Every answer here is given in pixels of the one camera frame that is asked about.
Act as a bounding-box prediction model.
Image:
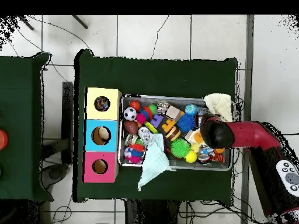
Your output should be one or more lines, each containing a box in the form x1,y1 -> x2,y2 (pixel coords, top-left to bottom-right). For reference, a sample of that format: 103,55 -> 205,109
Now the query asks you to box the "clear plastic bottle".
138,127 -> 155,145

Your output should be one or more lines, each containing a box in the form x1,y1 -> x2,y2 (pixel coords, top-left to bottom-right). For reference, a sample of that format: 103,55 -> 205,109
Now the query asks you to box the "mint green cloth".
137,133 -> 176,192

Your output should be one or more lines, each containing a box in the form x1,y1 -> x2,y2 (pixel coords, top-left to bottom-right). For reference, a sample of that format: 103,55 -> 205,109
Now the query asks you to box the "cream knitted cloth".
185,93 -> 234,146

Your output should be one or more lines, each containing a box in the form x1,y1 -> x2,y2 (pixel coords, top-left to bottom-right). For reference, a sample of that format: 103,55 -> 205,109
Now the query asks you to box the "shallow mesh bin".
117,93 -> 235,172

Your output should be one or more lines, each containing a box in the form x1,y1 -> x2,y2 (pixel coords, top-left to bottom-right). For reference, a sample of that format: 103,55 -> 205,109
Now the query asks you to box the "wooden box with three holes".
82,87 -> 123,184

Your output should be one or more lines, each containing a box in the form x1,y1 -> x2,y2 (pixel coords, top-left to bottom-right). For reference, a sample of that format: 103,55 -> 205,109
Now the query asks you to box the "brown toy football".
124,120 -> 139,135

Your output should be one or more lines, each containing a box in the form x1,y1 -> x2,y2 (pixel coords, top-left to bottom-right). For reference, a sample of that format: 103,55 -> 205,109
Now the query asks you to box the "black and white soccer ball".
123,106 -> 138,121

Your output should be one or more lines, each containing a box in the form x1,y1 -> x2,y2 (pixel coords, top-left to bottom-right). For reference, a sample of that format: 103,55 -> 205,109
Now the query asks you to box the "plain wooden block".
165,105 -> 182,120

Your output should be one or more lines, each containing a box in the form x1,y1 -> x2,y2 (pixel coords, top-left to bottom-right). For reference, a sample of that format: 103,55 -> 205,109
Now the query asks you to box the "blue spiky ball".
176,113 -> 196,133

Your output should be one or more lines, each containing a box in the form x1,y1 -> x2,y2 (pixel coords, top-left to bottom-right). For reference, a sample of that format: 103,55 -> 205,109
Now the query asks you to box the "green spiky ball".
169,138 -> 191,159

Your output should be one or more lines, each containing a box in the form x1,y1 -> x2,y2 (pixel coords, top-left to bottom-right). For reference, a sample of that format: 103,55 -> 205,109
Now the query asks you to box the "dark green tablecloth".
73,48 -> 239,203
0,51 -> 54,202

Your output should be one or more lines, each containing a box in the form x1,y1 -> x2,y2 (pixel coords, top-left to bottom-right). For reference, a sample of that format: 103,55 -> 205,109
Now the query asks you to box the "yellow ball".
185,150 -> 199,163

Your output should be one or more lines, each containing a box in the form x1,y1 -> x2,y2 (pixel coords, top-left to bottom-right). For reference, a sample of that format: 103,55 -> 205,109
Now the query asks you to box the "black upright bar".
61,81 -> 75,165

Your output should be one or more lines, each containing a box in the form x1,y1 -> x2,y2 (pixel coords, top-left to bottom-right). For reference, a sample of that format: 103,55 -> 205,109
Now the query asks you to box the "black tripod leg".
71,15 -> 89,30
17,15 -> 35,31

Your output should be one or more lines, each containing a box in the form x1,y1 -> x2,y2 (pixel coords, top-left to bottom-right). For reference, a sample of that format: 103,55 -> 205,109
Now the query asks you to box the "thin black floor cable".
150,15 -> 169,60

